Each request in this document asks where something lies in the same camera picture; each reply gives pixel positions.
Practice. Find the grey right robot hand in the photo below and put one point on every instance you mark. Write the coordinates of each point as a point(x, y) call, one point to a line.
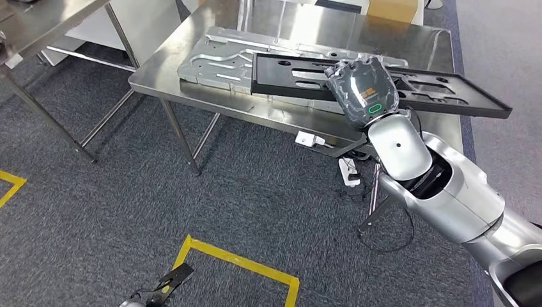
point(364, 93)

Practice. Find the black plastic plate bracket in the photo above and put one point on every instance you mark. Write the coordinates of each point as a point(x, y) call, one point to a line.
point(271, 78)

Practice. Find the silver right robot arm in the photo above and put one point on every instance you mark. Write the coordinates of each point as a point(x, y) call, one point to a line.
point(457, 199)

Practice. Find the stainless steel workbench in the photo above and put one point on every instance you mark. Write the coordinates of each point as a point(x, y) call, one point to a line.
point(42, 21)
point(440, 51)

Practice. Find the white power strip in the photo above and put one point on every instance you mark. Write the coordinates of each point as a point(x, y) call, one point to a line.
point(347, 173)

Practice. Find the brown cardboard box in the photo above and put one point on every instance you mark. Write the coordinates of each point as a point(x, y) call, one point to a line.
point(391, 10)

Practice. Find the black flat pad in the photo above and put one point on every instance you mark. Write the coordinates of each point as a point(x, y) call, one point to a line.
point(338, 6)

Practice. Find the large stamped aluminium panel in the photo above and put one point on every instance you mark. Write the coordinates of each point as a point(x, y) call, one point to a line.
point(211, 63)

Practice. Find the white cabinet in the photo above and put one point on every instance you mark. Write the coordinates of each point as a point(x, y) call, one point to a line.
point(148, 25)

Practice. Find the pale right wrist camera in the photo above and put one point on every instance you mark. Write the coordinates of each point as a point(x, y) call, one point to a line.
point(305, 139)

